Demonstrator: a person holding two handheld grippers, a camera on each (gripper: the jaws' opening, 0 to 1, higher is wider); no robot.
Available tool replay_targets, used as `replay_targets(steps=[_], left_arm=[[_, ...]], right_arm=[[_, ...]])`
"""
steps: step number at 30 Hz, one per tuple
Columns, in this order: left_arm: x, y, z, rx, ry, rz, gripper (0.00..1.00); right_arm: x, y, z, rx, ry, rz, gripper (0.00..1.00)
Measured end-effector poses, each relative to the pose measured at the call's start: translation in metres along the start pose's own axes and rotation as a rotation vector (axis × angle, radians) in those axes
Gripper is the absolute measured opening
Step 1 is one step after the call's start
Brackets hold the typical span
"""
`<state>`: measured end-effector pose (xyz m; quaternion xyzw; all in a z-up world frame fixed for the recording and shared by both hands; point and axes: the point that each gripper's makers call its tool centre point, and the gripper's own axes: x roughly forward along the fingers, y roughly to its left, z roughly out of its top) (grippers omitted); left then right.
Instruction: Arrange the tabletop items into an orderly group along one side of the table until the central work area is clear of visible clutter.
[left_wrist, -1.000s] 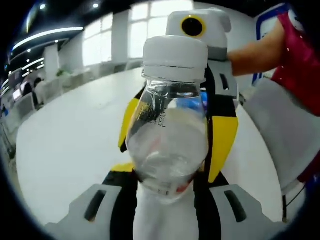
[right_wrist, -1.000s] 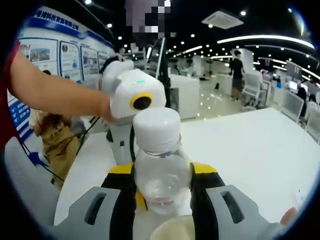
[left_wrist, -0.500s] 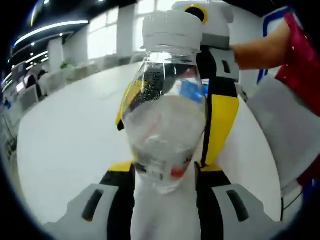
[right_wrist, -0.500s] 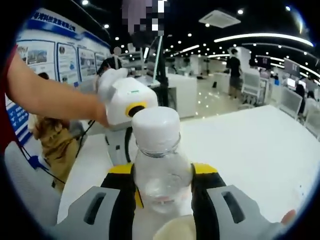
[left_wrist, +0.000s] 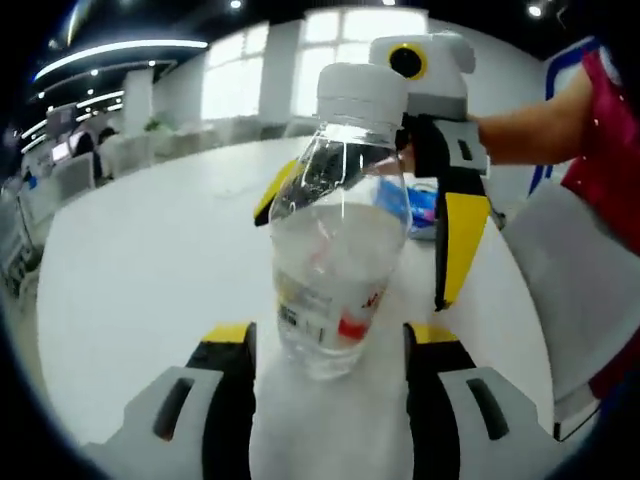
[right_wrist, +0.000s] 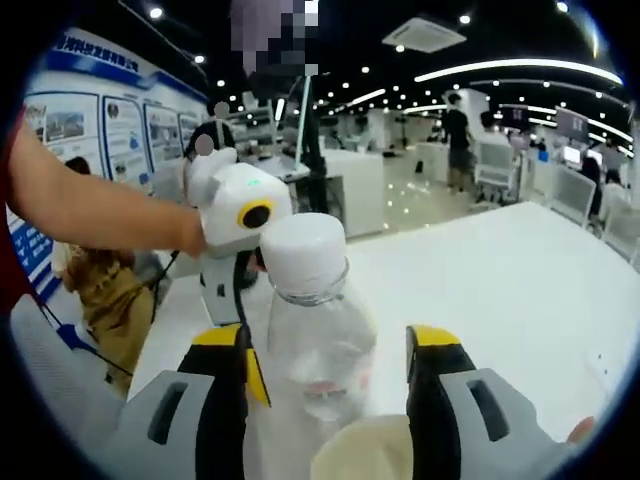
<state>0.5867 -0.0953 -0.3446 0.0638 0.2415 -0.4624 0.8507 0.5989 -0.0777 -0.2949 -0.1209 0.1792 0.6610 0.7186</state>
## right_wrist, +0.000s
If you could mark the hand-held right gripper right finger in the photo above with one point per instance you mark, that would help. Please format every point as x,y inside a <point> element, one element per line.
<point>435,425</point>

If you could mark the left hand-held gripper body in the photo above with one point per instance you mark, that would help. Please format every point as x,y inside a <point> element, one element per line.
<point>225,195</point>

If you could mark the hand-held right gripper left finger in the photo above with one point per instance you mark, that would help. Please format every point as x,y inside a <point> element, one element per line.
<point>200,410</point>

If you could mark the clear plastic bottle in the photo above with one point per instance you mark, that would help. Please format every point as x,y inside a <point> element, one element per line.
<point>310,255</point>

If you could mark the cream paper cup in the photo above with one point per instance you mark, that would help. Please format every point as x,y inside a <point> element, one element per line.
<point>360,450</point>

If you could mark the person's right hand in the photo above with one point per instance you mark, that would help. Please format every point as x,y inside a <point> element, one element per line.
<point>582,431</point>

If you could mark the white stand tray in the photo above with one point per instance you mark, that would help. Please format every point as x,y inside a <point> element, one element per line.
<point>290,167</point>

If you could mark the white pole stand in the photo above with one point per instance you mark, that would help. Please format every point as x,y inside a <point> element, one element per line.
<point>303,125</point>

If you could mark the blue display board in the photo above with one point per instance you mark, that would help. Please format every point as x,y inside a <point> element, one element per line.
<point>125,125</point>

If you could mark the white cabinet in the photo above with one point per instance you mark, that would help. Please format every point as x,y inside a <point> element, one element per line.
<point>355,195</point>

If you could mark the white table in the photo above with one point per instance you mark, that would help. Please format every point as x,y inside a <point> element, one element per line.
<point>475,300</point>

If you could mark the grey chair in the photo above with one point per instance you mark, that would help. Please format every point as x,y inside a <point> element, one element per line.
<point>50,390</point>

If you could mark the person's red clothing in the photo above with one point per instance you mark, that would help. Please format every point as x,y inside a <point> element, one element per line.
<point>10,250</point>

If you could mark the ceiling air conditioner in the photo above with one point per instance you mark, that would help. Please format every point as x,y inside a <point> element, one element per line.
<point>425,35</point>

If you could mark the white mesh chair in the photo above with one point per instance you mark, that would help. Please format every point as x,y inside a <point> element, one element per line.
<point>495,170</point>

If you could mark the curved ceiling light strip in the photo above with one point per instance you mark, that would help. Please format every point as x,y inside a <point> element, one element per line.
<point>520,65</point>

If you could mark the small hanging screen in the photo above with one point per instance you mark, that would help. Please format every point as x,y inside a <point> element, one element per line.
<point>571,124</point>

